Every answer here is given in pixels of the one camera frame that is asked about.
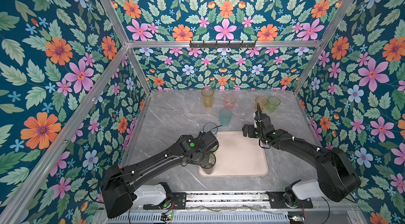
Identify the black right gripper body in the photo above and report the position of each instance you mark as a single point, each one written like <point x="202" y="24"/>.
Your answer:
<point x="253" y="132"/>

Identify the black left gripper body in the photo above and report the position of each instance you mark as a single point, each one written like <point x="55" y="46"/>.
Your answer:
<point x="204" y="160"/>

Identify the blue tall plastic tumbler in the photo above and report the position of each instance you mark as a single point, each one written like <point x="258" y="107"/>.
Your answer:
<point x="210" y="127"/>

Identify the grey smoked plastic tumbler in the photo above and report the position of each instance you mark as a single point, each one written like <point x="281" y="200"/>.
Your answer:
<point x="208" y="163"/>

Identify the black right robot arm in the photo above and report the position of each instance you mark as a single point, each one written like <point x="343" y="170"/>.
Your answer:
<point x="336" y="177"/>

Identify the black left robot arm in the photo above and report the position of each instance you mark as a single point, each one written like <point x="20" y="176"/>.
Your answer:
<point x="123" y="187"/>

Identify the beige plastic tray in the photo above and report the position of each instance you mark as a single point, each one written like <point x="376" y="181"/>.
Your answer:
<point x="237" y="156"/>

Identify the amber short plastic cup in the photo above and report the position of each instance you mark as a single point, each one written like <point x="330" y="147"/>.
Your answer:
<point x="260" y="102"/>

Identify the light green short plastic cup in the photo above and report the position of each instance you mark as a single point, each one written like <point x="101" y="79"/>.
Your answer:
<point x="272" y="103"/>

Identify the pink short plastic cup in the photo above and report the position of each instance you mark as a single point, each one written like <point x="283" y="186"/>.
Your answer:
<point x="229" y="101"/>

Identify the teal textured plastic cup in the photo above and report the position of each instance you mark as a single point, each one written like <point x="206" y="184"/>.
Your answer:
<point x="225" y="116"/>

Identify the yellow tall plastic tumbler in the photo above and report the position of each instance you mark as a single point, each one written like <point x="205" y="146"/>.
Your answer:
<point x="207" y="97"/>

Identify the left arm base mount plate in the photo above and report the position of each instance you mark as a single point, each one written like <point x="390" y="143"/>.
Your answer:
<point x="174" y="201"/>

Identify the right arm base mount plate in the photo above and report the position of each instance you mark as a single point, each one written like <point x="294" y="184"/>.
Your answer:
<point x="282" y="200"/>

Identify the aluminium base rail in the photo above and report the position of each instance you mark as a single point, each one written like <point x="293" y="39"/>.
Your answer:
<point x="240" y="207"/>

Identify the black hook rail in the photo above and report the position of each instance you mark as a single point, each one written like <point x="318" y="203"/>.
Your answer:
<point x="222" y="44"/>

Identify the aluminium top frame bar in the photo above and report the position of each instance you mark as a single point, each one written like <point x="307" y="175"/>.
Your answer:
<point x="259" y="44"/>

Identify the aluminium frame bar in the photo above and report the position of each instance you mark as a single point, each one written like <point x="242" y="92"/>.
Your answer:
<point x="27" y="191"/>
<point x="259" y="44"/>

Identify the aluminium frame corner post left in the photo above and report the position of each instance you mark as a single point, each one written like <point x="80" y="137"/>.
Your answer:
<point x="124" y="40"/>

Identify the aluminium frame corner post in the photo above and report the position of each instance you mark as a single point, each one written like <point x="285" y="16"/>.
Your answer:
<point x="330" y="30"/>
<point x="124" y="40"/>

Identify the aluminium frame corner post right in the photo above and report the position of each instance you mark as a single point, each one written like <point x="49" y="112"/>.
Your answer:
<point x="330" y="30"/>

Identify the aluminium left frame bar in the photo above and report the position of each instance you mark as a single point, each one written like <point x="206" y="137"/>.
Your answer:
<point x="27" y="191"/>

